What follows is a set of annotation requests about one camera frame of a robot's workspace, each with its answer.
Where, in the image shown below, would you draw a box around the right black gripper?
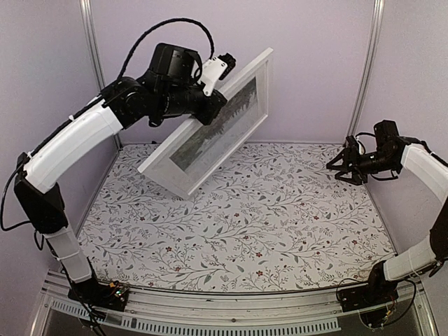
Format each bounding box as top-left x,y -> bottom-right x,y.
327,146 -> 400,186

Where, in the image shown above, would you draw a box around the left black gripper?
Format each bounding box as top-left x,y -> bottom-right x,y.
157,82 -> 227,125

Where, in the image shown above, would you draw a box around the white picture frame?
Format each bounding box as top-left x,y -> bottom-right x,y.
136,47 -> 274,197

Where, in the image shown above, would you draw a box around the landscape photo print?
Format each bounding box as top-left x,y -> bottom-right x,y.
170,77 -> 258,172

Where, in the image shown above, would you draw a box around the white mat board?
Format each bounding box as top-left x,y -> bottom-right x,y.
148,59 -> 270,192

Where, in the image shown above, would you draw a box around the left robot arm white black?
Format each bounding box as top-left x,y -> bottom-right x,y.
6,43 -> 236,304

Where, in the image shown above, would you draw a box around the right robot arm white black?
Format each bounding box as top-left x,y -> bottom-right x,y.
326,120 -> 447,305

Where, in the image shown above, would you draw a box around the floral patterned table mat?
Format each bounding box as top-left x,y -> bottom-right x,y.
78,143 -> 395,293

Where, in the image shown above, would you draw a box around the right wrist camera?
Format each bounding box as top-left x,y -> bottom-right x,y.
346,136 -> 365,155

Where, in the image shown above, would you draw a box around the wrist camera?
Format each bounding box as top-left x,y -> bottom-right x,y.
346,136 -> 365,155
199,53 -> 236,97

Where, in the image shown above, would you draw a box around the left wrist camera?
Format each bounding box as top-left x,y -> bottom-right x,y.
199,53 -> 236,97

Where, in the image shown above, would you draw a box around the right black cable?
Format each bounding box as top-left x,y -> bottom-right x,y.
337,272 -> 417,325

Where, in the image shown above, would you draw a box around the black cable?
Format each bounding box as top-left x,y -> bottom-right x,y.
337,272 -> 417,325
87,300 -> 111,336

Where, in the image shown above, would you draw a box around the front aluminium rail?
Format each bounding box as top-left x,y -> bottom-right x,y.
29,272 -> 439,335

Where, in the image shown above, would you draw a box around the right aluminium corner post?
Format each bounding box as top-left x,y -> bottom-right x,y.
346,0 -> 385,137

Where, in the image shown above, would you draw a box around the aluminium corner post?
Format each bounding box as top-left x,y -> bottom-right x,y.
346,0 -> 385,137
78,0 -> 123,148

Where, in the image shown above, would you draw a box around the left aluminium corner post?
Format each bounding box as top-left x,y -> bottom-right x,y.
78,0 -> 123,148

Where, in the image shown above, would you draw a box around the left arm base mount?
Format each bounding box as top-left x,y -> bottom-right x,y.
68,277 -> 129,312

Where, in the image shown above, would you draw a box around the left black cable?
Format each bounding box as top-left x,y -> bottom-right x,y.
87,300 -> 111,336

